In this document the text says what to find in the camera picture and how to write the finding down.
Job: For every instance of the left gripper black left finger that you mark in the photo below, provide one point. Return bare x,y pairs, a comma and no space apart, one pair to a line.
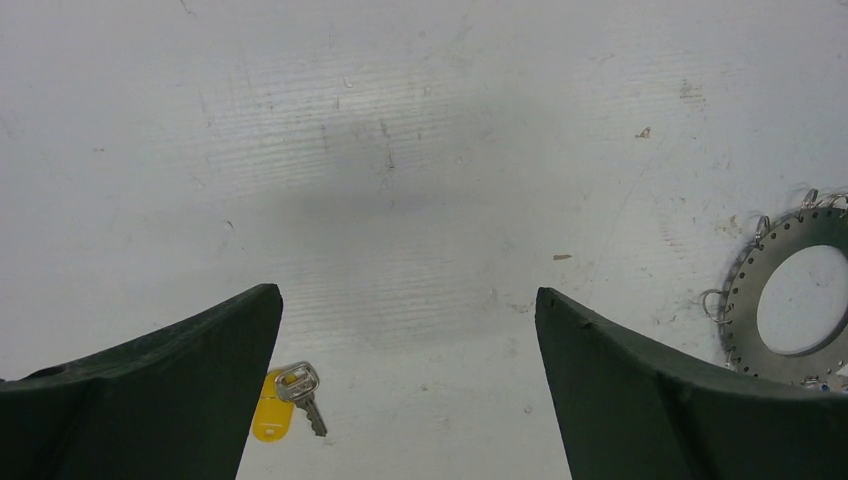
176,403

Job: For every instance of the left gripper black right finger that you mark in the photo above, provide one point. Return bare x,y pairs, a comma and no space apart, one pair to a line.
629,407

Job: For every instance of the small silver key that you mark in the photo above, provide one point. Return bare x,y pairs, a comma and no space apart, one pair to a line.
297,383

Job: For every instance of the large metal ring disc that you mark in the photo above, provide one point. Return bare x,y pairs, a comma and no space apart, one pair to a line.
782,311

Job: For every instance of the yellow key tag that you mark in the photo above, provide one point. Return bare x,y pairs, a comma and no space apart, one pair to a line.
273,415

